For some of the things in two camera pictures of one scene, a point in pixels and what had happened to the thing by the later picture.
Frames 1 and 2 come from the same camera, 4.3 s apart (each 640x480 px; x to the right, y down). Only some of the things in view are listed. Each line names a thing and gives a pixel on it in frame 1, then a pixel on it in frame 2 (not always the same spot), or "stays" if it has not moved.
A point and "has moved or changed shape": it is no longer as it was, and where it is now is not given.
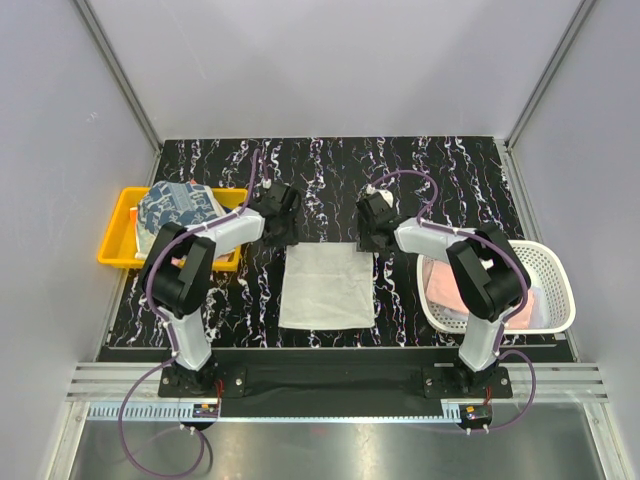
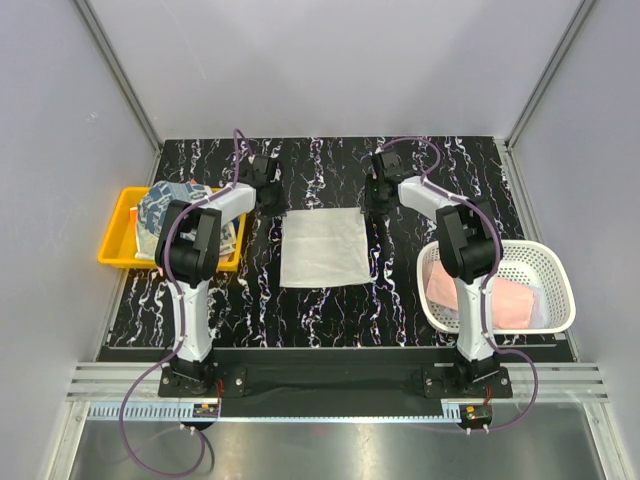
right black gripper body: x=366 y=240 to x=373 y=201
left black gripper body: x=287 y=232 to x=275 y=204
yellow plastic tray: x=118 y=246 stays
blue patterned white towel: x=172 y=202 stays
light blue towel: x=540 y=315 stays
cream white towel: x=327 y=285 has moved or changed shape
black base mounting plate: x=337 y=375 stays
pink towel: x=443 y=292 stays
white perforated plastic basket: x=542 y=267 stays
